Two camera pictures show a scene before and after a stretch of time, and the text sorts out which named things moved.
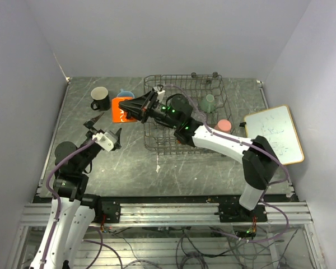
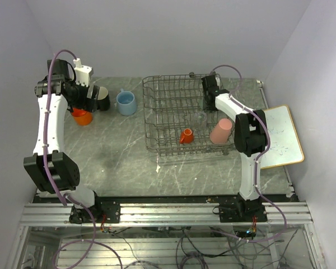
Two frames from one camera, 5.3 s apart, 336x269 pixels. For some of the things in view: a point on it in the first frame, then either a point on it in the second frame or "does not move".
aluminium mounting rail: x=279 y=214 does not move
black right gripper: x=140 y=108 -> x=206 y=108
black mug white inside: x=101 y=98 does not move
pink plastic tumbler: x=224 y=125 does not move
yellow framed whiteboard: x=276 y=125 does not move
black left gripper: x=88 y=124 -> x=87 y=103
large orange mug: x=117 y=116 -> x=82 y=117
